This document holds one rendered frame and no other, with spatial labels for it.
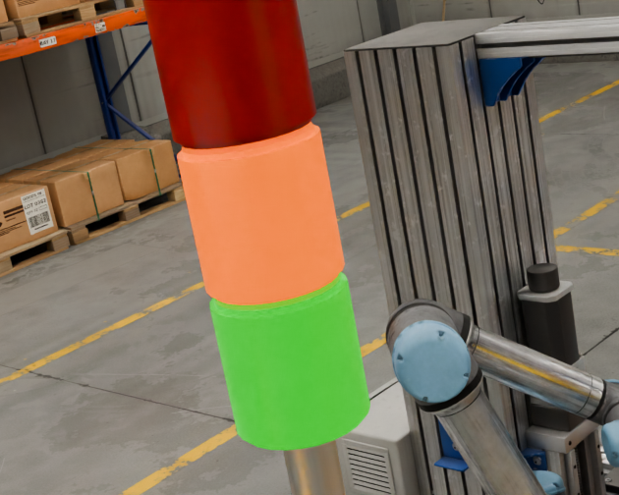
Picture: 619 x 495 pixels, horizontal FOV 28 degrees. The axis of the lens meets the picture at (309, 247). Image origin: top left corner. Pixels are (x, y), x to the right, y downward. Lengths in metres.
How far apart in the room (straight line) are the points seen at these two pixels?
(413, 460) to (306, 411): 2.18
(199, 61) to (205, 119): 0.02
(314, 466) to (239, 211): 0.10
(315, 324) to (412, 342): 1.49
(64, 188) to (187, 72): 9.18
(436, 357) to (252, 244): 1.52
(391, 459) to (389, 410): 0.15
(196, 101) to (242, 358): 0.09
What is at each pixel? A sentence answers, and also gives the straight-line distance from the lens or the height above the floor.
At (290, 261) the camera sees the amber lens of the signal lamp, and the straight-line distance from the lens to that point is 0.41.
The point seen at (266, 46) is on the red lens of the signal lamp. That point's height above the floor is 2.30.
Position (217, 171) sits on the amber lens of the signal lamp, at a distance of 0.40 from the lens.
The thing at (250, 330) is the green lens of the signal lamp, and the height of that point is 2.21.
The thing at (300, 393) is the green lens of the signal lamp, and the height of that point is 2.18.
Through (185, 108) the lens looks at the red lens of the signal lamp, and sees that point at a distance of 0.40.
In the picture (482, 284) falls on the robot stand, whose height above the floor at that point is 1.58.
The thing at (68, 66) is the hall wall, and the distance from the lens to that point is 11.19.
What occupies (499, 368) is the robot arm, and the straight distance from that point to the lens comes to 2.11.
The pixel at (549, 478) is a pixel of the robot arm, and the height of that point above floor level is 1.27.
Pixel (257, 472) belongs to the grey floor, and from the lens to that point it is 5.31.
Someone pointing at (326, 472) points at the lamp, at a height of 2.14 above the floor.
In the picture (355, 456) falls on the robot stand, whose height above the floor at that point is 1.17.
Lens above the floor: 2.35
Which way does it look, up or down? 17 degrees down
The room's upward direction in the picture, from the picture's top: 11 degrees counter-clockwise
